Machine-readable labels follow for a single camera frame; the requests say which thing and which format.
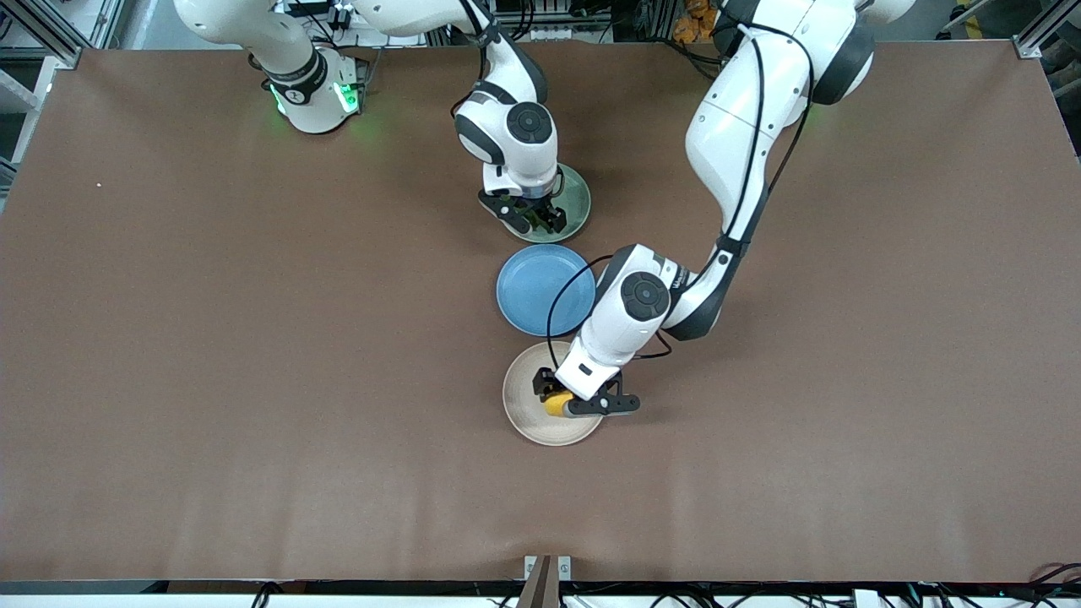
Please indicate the green lettuce leaf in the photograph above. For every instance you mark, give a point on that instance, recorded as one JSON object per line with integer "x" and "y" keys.
{"x": 536, "y": 221}

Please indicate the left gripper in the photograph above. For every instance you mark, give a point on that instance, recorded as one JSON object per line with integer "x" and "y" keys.
{"x": 543, "y": 386}

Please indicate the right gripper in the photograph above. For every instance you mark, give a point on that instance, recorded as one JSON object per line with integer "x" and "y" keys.
{"x": 543, "y": 213}

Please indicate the yellow lemon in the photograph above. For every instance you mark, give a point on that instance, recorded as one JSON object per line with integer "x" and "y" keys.
{"x": 557, "y": 405}

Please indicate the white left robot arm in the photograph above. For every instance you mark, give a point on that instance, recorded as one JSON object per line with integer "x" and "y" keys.
{"x": 726, "y": 135}

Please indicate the orange object behind table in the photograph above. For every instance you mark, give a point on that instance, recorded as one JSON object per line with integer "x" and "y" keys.
{"x": 697, "y": 21}

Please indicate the blue round plate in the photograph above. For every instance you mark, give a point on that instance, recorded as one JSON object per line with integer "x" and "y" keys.
{"x": 528, "y": 291}

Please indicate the brown post with metal brackets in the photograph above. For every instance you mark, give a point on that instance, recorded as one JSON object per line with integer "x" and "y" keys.
{"x": 545, "y": 583}

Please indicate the aluminium frame profile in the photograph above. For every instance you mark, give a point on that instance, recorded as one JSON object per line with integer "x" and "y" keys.
{"x": 1043, "y": 29}
{"x": 51, "y": 42}

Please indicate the green round plate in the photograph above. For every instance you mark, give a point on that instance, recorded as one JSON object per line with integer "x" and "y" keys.
{"x": 576, "y": 203}

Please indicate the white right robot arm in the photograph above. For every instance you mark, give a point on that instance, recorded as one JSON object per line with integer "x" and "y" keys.
{"x": 228, "y": 17}

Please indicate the white round plate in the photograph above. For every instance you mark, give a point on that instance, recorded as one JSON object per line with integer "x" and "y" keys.
{"x": 528, "y": 405}

